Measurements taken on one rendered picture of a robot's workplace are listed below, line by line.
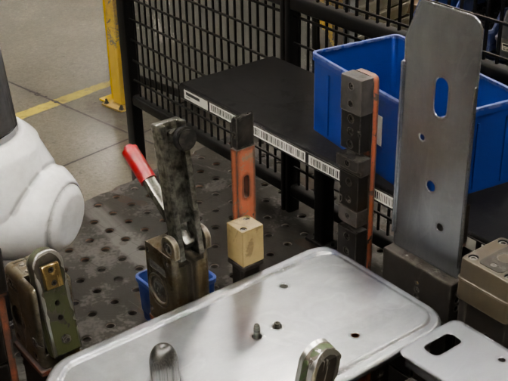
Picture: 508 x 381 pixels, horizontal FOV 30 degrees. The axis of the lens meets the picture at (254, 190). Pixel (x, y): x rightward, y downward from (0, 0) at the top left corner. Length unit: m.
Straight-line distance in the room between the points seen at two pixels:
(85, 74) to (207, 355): 3.68
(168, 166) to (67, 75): 3.59
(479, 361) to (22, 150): 0.70
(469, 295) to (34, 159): 0.65
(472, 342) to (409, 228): 0.20
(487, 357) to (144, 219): 1.01
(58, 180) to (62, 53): 3.60
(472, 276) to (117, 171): 2.67
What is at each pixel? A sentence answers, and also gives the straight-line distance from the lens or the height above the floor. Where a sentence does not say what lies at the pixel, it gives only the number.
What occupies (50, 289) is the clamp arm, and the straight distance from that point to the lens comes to 1.09.
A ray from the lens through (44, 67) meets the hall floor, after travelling 4.83.
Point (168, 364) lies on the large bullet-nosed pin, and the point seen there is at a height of 1.03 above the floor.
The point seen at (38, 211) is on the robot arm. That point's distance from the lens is 1.39.
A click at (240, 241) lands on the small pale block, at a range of 1.18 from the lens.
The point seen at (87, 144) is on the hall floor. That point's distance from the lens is 3.95.
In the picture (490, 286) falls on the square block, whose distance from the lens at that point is 1.14.
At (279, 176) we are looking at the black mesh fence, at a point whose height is 0.76.
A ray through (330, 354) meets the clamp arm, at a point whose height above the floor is 1.11.
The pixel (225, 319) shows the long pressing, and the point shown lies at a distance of 1.14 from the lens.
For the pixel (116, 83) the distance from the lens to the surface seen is 4.25.
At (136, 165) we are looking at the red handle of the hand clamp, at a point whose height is 1.13.
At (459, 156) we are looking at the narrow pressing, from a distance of 1.15.
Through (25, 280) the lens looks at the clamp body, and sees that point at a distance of 1.12.
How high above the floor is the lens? 1.67
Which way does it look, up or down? 28 degrees down
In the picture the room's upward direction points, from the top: 1 degrees counter-clockwise
